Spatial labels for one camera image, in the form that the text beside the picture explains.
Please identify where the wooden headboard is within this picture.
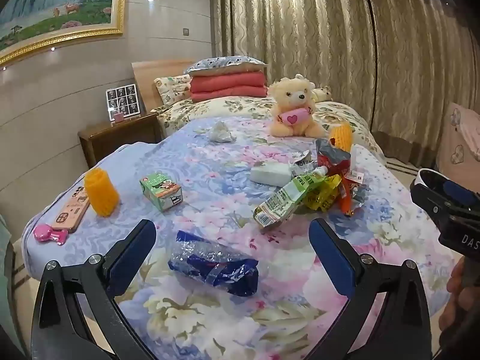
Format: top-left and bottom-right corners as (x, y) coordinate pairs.
(131, 60), (196, 115)

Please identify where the white foam net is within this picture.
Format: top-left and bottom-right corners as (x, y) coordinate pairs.
(250, 161), (293, 187)

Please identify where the small orange foam net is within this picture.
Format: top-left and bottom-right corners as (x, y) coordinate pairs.
(84, 168), (121, 217)

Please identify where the silver foil wrapper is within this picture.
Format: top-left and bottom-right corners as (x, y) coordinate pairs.
(292, 150), (319, 176)

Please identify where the beige patterned curtain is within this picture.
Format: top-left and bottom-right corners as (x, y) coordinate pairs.
(360, 0), (480, 169)
(210, 0), (376, 136)

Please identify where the cream teddy bear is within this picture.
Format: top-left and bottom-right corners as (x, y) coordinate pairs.
(267, 74), (326, 137)

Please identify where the white rimmed trash bin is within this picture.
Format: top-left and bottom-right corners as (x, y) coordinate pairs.
(417, 168), (456, 190)

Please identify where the phone in peach case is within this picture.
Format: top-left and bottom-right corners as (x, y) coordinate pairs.
(50, 185), (91, 233)

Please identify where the person's right hand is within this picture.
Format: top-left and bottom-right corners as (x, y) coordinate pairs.
(438, 259), (480, 340)

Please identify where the white tissue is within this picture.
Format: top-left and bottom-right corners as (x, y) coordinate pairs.
(208, 121), (235, 144)

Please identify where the red snack bag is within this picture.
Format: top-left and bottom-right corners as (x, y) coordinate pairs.
(315, 139), (353, 177)

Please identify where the beige floral quilt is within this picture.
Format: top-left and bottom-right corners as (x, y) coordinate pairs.
(152, 95), (385, 158)

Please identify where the blue pink floral blanket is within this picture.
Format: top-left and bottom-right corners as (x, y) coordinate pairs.
(22, 114), (466, 360)

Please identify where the pink padded furniture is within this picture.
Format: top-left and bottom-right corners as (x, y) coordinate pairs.
(437, 102), (480, 181)

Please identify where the blue patterned pillow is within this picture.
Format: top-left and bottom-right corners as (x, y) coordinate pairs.
(184, 55), (268, 77)

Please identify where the green drink carton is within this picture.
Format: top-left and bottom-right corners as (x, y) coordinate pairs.
(140, 172), (183, 212)

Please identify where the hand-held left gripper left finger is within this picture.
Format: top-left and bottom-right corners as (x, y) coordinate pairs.
(32, 218), (158, 360)

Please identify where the blue plastic wrapper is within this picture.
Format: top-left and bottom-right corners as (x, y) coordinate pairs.
(167, 230), (259, 297)

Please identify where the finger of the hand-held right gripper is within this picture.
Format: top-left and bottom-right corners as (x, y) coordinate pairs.
(439, 178), (480, 208)
(409, 179), (456, 221)

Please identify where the gold framed landscape painting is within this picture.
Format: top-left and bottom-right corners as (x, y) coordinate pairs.
(0, 0), (130, 66)

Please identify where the cream cartoon print pillow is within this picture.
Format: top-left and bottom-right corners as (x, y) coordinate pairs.
(154, 74), (193, 106)

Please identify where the folded red blanket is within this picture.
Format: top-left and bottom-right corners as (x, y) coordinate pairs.
(188, 70), (268, 103)

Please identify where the tan bear plush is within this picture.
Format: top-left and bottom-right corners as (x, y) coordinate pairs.
(310, 85), (334, 103)

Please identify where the yellow snack wrapper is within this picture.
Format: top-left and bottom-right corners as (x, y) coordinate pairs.
(304, 174), (343, 211)

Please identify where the pink reed diffuser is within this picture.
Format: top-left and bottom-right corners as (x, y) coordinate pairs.
(112, 99), (127, 124)

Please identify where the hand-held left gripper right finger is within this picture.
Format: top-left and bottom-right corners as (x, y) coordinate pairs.
(305, 217), (432, 360)

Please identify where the orange red wrapper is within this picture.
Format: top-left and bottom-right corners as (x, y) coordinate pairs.
(338, 180), (356, 217)

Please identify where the wooden nightstand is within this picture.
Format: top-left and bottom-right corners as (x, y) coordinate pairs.
(78, 112), (164, 169)

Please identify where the large orange foam net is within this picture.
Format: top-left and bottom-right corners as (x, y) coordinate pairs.
(329, 122), (354, 154)

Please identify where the black white photo frame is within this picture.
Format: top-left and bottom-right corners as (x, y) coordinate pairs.
(106, 83), (141, 121)

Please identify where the green white drink pouch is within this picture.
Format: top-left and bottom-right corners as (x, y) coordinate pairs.
(254, 174), (327, 229)

